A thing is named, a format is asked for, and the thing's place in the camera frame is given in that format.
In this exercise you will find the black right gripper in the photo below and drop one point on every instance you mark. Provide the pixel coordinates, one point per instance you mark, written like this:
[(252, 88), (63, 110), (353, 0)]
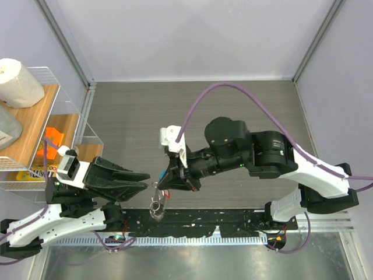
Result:
[(173, 179)]

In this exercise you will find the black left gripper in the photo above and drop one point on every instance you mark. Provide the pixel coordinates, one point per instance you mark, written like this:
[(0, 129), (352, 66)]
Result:
[(114, 182)]

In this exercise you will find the blue key tag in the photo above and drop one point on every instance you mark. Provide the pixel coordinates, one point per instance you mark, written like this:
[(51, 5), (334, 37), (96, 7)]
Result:
[(162, 173)]

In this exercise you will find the key with red tag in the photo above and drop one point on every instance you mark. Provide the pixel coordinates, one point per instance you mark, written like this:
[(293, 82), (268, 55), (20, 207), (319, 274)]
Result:
[(165, 194)]

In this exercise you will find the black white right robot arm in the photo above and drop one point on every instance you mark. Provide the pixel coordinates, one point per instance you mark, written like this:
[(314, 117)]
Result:
[(266, 155)]

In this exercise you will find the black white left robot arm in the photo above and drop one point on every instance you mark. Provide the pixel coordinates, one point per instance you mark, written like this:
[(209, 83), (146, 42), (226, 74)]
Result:
[(82, 197)]

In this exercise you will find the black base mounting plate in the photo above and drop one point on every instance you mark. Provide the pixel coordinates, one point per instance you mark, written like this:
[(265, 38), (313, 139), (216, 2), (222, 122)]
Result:
[(197, 223)]

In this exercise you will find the orange candy box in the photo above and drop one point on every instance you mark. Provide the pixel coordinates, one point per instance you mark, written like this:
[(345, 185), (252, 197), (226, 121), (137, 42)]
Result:
[(54, 141)]

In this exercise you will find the yellow m&m's bag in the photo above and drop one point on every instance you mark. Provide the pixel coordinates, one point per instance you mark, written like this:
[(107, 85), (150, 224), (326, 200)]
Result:
[(37, 173)]

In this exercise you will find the white paper towel roll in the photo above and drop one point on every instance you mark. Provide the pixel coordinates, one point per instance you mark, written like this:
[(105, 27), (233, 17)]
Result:
[(19, 88)]

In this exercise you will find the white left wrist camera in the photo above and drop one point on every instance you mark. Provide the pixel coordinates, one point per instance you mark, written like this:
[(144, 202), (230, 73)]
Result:
[(71, 171)]

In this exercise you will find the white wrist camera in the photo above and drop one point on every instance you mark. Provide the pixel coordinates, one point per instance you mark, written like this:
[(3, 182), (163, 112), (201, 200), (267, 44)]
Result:
[(71, 171), (168, 138)]

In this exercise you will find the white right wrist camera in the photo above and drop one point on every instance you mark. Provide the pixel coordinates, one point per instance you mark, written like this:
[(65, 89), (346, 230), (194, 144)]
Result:
[(168, 138)]

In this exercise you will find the white wire wooden shelf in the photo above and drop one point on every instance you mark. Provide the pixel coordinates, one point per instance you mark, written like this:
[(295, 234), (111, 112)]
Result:
[(58, 110)]

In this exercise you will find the slotted white cable duct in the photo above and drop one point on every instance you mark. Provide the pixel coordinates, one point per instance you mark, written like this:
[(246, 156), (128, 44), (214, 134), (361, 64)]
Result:
[(214, 240)]

